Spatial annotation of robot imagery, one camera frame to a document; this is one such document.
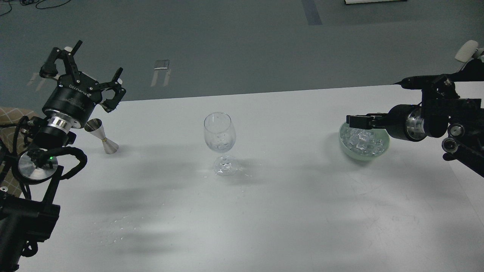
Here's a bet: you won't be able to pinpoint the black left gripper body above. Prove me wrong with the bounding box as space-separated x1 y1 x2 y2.
42 74 101 128

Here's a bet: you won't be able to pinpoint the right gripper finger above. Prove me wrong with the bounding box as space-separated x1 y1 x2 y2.
346 113 391 130

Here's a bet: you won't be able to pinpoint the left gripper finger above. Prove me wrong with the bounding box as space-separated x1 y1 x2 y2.
91 67 127 113
39 40 93 85

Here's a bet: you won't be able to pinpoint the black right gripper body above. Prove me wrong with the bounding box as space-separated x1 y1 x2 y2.
386 104 427 142

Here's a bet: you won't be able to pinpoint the green bowl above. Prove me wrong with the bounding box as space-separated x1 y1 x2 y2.
339 121 390 162

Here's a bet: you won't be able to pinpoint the steel double jigger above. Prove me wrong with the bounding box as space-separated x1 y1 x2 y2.
84 118 119 155

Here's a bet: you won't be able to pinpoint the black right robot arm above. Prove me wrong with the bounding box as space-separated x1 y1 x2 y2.
346 57 484 176

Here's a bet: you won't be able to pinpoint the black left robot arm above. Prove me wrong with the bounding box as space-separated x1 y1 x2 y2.
1 41 126 272

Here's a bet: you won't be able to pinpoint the clear ice cubes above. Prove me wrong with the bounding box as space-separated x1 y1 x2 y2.
341 128 386 156

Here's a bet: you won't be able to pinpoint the clear wine glass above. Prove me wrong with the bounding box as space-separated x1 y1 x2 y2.
203 112 239 177

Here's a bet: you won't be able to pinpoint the metal floor plate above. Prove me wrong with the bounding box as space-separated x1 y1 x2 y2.
154 60 170 70

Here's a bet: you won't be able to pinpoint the white chair backrest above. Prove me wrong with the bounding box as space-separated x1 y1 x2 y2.
454 40 484 71

